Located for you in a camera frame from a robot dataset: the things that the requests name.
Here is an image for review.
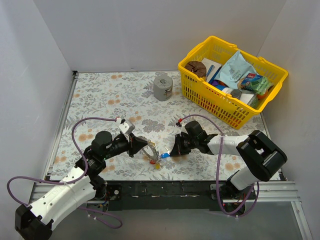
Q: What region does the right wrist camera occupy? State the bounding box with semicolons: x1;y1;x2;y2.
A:
175;118;188;134

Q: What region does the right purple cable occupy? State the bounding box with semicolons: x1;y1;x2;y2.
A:
181;114;261;216

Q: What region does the purple cable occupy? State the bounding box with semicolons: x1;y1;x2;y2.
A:
181;114;261;216
6;116;125;230

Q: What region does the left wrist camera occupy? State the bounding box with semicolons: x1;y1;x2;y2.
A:
119;119;135;135

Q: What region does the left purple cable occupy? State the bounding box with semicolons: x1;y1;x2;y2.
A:
6;116;125;230

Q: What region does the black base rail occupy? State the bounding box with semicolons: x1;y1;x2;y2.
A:
77;179;261;212

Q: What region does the grey toilet paper roll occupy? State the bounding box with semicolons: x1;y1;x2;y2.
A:
153;74;173;102

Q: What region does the light blue chips bag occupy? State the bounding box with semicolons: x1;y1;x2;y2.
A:
215;50;257;89

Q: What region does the grey lid can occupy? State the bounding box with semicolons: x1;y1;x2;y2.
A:
230;89;242;100

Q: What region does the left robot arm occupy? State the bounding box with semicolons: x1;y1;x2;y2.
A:
14;131;148;240

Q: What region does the green sponge pack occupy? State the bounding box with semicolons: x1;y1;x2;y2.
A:
237;73;273;95

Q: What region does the white box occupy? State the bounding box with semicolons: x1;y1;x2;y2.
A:
201;58;222;83

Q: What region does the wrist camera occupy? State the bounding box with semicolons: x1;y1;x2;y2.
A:
175;118;188;134
119;119;135;135

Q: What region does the brown round item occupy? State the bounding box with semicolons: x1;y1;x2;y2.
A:
184;61;207;78

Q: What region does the yellow plastic basket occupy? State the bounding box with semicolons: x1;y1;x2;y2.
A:
178;36;289;130

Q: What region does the orange fruit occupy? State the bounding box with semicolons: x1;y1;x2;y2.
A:
257;91;269;100

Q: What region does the floral table mat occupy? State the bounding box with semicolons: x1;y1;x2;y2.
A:
49;71;266;181

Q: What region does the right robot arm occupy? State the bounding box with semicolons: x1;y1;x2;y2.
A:
170;120;288;199

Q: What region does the silver keyring with keys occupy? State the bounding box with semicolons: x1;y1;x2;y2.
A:
139;136;161;170

